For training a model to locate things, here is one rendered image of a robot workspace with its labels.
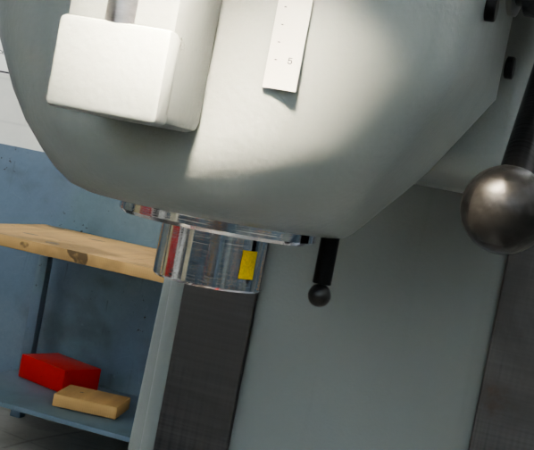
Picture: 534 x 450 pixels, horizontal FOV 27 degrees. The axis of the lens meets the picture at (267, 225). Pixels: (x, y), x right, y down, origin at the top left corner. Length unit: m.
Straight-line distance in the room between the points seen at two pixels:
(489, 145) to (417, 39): 0.17
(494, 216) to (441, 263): 0.47
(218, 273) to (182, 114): 0.11
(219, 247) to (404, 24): 0.13
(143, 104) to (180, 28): 0.03
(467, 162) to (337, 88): 0.18
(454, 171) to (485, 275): 0.27
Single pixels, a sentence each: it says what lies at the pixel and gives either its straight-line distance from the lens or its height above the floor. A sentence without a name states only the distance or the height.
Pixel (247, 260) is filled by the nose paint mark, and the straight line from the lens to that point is 0.46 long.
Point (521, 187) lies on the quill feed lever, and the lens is 0.37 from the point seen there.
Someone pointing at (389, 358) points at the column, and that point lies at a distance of 0.85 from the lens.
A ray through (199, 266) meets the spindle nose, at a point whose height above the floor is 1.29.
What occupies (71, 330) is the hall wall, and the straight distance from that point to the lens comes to 5.24.
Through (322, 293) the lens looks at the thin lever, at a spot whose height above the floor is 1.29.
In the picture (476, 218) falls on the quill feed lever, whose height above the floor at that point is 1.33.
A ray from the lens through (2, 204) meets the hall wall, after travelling 5.40.
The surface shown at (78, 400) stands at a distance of 4.57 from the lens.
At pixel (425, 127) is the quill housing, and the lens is 0.42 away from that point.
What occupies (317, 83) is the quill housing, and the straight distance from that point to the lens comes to 0.38.
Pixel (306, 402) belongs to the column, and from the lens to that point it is 0.86.
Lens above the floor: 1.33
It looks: 3 degrees down
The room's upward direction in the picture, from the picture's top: 11 degrees clockwise
